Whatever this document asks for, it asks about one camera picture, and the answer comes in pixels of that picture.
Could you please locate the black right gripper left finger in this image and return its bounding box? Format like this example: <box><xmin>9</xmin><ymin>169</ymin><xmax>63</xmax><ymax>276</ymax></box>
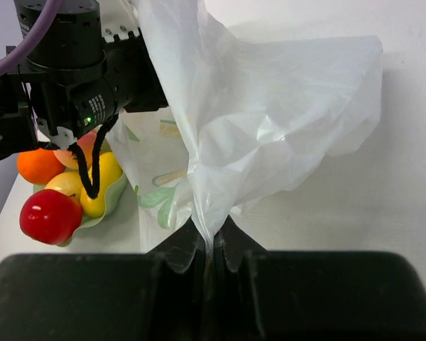
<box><xmin>0</xmin><ymin>221</ymin><xmax>205</xmax><ymax>340</ymax></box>

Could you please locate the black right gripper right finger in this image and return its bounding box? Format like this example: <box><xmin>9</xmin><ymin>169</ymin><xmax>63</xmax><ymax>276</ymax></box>
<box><xmin>214</xmin><ymin>219</ymin><xmax>426</xmax><ymax>340</ymax></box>

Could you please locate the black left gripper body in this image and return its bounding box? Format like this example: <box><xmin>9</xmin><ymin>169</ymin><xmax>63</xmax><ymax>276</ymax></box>
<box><xmin>18</xmin><ymin>1</ymin><xmax>168</xmax><ymax>139</ymax></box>

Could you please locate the yellow fake banana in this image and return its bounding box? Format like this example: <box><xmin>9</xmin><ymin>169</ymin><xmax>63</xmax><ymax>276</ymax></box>
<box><xmin>80</xmin><ymin>151</ymin><xmax>125</xmax><ymax>219</ymax></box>

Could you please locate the orange fake fruit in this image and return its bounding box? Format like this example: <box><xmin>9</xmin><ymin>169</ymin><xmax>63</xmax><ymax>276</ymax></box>
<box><xmin>17</xmin><ymin>148</ymin><xmax>65</xmax><ymax>185</ymax></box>

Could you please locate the red fake apple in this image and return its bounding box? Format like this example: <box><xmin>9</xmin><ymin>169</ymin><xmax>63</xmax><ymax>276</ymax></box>
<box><xmin>19</xmin><ymin>190</ymin><xmax>83</xmax><ymax>245</ymax></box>

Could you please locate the white plastic bag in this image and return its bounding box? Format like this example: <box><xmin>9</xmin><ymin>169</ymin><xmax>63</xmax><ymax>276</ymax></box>
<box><xmin>107</xmin><ymin>1</ymin><xmax>383</xmax><ymax>251</ymax></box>

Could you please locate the peach coloured fake peach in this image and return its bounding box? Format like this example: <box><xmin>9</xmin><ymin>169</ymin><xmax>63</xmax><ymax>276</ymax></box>
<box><xmin>53</xmin><ymin>130</ymin><xmax>97</xmax><ymax>170</ymax></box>

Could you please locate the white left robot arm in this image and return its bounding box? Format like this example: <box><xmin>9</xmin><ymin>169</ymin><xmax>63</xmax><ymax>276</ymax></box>
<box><xmin>0</xmin><ymin>1</ymin><xmax>168</xmax><ymax>198</ymax></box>

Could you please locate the green wavy glass bowl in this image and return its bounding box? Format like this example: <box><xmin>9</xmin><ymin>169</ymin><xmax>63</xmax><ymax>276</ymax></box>
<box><xmin>31</xmin><ymin>140</ymin><xmax>129</xmax><ymax>248</ymax></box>

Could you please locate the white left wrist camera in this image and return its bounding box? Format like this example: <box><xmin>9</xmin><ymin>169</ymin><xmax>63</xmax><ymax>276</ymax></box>
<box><xmin>97</xmin><ymin>0</ymin><xmax>140</xmax><ymax>43</ymax></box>

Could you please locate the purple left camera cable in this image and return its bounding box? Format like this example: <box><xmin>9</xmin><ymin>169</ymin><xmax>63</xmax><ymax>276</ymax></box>
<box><xmin>0</xmin><ymin>0</ymin><xmax>63</xmax><ymax>82</ymax></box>

